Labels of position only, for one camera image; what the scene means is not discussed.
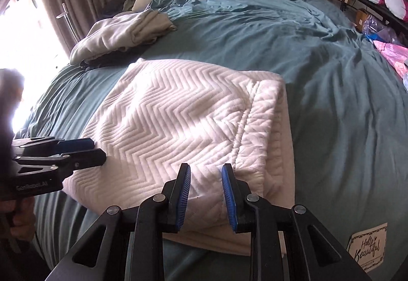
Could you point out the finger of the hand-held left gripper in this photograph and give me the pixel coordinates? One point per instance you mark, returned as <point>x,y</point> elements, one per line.
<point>86,159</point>
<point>76,144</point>

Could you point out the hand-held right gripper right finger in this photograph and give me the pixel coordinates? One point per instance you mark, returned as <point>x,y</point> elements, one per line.
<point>229,198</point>

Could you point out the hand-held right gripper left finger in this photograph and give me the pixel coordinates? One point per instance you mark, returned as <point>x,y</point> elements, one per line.
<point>183,195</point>

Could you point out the white chevron quilted blanket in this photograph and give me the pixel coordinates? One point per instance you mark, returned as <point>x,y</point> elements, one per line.
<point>175,108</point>

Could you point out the person's left hand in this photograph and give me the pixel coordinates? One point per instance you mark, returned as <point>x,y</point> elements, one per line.
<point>25,217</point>

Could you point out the bright window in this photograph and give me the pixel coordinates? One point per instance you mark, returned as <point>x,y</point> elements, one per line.
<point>32,45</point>

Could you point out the white curtain wand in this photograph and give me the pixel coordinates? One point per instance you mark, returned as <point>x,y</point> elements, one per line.
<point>68,24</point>

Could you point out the beige folded garment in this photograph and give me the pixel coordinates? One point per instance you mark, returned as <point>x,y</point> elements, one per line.
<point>127,29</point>

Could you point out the teal duvet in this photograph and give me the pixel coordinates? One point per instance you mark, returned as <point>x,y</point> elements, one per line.
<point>318,92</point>

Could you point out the beige duvet label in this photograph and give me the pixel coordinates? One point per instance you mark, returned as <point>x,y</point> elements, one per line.
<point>366,247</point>

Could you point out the pink cloth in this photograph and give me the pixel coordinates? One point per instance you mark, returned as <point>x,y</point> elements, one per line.
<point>393,56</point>

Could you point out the clear plastic bags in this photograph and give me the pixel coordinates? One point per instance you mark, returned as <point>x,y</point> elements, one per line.
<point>379,30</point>

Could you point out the pink bear plush toy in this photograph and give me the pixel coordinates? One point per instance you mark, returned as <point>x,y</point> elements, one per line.
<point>395,2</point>

